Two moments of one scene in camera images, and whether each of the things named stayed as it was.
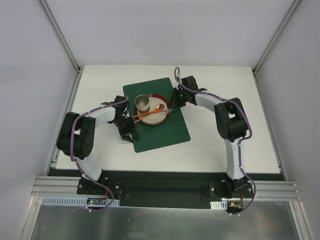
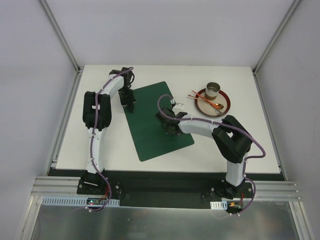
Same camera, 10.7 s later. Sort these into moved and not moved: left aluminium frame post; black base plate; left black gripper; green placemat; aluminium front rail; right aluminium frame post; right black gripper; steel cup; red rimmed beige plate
Moved: left black gripper; steel cup; right black gripper; green placemat; red rimmed beige plate
Not moved: right aluminium frame post; black base plate; aluminium front rail; left aluminium frame post
